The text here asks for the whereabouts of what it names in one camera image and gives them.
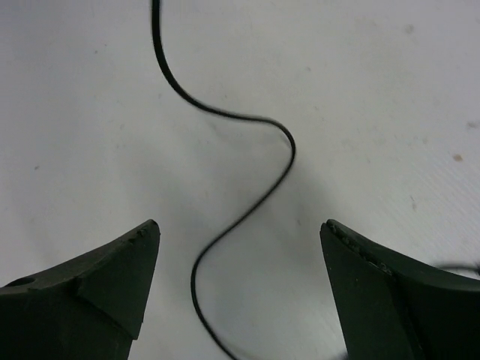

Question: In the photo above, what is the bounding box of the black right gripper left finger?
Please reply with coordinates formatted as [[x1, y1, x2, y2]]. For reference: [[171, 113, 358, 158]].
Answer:
[[1, 220, 161, 360]]

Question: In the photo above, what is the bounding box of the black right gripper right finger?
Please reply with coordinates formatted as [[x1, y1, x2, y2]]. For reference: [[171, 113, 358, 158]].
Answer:
[[319, 220, 479, 359]]

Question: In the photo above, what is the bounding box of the thin black headphone cable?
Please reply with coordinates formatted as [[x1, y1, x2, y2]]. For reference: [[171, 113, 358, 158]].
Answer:
[[151, 0, 480, 360]]

